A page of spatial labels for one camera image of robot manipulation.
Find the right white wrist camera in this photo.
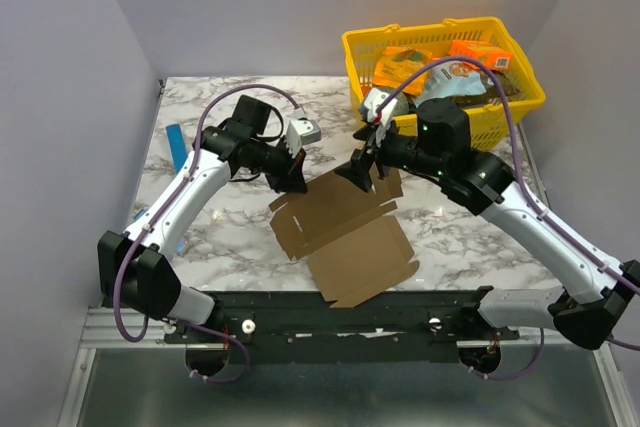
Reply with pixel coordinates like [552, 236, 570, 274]
[359, 91, 397, 132]

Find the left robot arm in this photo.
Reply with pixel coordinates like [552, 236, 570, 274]
[97, 95, 321, 342]

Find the orange carton box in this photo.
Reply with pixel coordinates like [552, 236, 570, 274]
[449, 39, 512, 71]

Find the aluminium frame rail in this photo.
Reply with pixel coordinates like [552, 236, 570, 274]
[59, 304, 171, 427]

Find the brown cardboard box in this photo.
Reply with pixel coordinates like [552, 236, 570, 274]
[269, 169, 420, 308]

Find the dark brown snack bag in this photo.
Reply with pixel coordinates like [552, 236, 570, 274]
[451, 71, 520, 108]

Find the yellow plastic basket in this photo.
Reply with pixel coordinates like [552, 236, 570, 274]
[341, 15, 547, 152]

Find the green round melon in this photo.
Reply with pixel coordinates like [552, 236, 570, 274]
[361, 86, 409, 117]

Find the small blue block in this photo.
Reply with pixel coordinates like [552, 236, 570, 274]
[133, 208, 147, 221]

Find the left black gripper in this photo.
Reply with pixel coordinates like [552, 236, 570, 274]
[250, 135, 309, 194]

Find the orange snack pouch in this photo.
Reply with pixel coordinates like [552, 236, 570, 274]
[373, 46, 433, 89]

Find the long blue bar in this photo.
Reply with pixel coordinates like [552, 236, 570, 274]
[165, 123, 188, 172]

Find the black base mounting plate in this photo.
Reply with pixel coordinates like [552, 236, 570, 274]
[102, 286, 584, 366]

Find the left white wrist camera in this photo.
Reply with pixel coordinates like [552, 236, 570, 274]
[285, 119, 322, 157]

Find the light blue snack bag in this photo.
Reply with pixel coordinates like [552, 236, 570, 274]
[413, 61, 488, 111]

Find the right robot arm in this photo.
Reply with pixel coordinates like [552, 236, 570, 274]
[335, 88, 639, 350]

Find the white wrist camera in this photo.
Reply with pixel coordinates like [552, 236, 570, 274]
[285, 119, 322, 157]
[359, 91, 397, 132]

